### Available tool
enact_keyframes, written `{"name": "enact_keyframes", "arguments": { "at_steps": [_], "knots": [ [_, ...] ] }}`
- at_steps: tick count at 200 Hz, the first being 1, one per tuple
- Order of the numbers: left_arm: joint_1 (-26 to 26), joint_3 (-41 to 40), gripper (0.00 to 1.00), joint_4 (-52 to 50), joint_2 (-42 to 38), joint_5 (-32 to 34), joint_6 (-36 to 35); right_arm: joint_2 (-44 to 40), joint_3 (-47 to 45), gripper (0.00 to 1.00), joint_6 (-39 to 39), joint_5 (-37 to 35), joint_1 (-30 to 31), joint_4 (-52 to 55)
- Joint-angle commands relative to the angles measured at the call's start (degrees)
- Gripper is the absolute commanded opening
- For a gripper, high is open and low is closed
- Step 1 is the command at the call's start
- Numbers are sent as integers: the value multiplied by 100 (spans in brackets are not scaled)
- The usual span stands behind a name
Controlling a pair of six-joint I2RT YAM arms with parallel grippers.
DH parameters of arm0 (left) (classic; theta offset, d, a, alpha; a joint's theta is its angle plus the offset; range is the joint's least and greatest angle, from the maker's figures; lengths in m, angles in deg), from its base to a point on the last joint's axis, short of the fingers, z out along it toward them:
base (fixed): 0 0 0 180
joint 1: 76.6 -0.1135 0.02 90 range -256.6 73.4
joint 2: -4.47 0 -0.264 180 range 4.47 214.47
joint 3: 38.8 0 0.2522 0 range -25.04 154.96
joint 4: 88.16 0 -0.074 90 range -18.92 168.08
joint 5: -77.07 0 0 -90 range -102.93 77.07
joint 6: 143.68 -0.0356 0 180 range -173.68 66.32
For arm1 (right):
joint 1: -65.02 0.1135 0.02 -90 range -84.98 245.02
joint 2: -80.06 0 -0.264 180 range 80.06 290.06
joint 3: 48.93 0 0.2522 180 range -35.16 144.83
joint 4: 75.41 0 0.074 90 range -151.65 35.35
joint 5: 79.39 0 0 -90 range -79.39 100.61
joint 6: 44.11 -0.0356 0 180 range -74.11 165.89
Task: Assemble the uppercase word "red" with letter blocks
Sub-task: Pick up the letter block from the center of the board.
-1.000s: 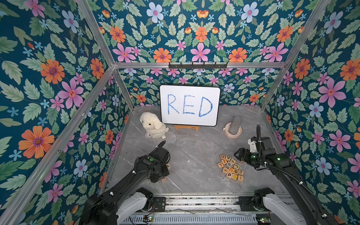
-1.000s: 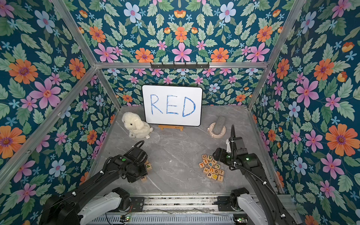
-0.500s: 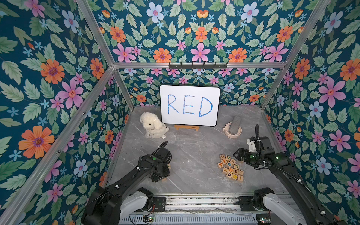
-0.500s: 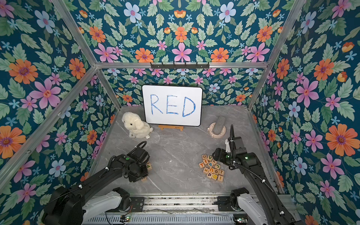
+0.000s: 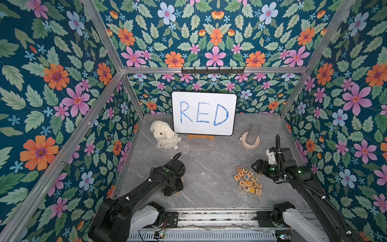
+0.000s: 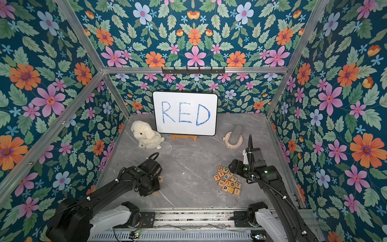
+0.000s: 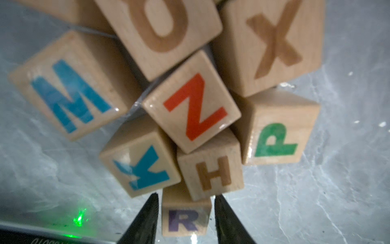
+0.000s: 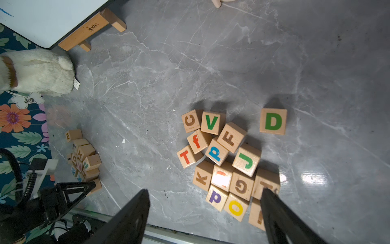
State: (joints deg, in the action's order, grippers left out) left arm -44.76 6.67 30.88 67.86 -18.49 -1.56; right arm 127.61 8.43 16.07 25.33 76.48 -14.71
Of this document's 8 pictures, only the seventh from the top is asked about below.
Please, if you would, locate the wooden block blue M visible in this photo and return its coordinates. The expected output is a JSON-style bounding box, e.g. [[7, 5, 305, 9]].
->
[[9, 30, 142, 141]]

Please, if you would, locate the wooden block brown X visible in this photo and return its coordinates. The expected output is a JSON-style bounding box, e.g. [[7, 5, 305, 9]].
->
[[211, 0, 326, 97]]

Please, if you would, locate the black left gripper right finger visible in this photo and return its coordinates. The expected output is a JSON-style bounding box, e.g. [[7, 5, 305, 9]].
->
[[214, 195, 256, 244]]

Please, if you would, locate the wooden block brown H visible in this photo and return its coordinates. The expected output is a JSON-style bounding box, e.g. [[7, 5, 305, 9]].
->
[[177, 129, 244, 201]]

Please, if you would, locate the wooden block purple R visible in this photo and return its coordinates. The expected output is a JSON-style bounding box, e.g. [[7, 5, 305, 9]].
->
[[161, 182, 212, 237]]

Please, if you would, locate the wooden block blue K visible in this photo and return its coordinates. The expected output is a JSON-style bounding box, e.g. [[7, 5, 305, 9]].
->
[[100, 114, 182, 198]]

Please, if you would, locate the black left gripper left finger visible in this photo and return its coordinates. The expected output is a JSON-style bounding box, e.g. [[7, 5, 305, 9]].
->
[[117, 193, 159, 244]]

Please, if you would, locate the wooden block red N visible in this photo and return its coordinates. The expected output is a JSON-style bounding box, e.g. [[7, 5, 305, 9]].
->
[[142, 50, 241, 153]]

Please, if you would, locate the wooden block brown O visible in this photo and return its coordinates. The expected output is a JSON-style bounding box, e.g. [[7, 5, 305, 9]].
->
[[96, 1, 222, 81]]

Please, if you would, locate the wooden block green P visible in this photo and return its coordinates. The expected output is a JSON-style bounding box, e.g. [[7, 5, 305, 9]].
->
[[231, 88, 321, 166]]

